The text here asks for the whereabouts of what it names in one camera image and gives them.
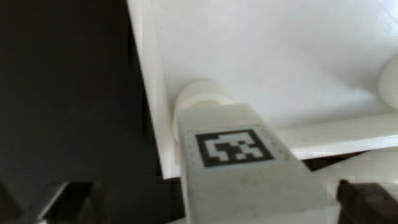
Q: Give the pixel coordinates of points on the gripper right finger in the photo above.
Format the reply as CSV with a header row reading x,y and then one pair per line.
x,y
368,200

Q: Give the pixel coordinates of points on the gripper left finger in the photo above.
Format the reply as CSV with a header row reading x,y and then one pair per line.
x,y
67,206

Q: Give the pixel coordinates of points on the white table leg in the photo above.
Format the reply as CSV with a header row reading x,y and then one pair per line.
x,y
249,185

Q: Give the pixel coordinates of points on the white square table top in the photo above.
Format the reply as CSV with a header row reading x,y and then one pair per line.
x,y
295,53

